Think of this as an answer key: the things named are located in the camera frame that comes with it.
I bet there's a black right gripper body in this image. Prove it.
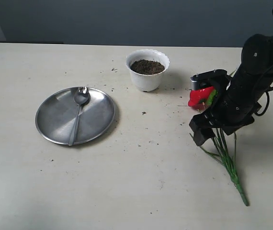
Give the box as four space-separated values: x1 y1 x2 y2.
189 105 255 135

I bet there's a red artificial flower with stems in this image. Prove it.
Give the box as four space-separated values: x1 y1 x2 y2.
177 69 249 207

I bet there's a stainless steel spork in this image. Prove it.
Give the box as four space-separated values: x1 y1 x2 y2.
68 86 90 146

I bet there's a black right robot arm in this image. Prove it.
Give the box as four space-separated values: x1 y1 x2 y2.
189 34 273 146

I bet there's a white scalloped flower pot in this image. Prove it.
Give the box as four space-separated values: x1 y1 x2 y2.
125 49 170 92

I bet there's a dark brown potting soil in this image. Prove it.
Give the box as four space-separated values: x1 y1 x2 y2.
130 59 165 75

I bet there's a round stainless steel plate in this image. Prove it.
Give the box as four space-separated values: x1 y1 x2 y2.
35 87 117 146

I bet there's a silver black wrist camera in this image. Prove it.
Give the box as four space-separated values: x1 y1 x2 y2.
191 69 231 90

